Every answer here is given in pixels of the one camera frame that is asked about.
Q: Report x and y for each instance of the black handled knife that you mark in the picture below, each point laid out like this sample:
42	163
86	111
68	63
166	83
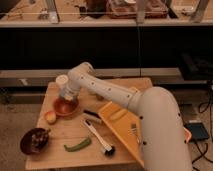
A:
92	116

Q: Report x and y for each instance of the red bowl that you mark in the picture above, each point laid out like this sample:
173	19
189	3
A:
64	107

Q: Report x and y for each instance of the yellow sponge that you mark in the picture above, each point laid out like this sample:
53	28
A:
67	97

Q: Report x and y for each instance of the orange dish rack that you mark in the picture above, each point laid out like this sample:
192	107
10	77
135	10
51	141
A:
119	120

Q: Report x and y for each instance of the white dish brush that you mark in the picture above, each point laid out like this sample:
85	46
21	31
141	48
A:
109	150

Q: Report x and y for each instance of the silver fork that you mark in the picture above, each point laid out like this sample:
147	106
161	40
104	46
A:
134	131

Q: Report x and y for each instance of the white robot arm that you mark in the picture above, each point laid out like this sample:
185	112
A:
164	146

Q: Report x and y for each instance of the black box on floor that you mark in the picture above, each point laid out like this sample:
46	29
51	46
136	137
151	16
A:
198	131

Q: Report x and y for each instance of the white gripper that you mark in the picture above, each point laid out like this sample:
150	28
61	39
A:
71	89

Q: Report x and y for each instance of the green pepper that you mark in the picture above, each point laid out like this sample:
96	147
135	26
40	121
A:
83	144

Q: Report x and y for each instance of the orange round fruit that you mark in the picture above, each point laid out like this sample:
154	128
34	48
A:
50	117

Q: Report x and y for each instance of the dark brown bowl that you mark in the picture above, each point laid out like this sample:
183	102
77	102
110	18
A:
34	141

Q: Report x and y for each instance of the white cup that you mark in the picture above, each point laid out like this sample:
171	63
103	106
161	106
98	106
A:
61	80

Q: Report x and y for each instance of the wooden table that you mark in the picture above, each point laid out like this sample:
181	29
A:
70	131

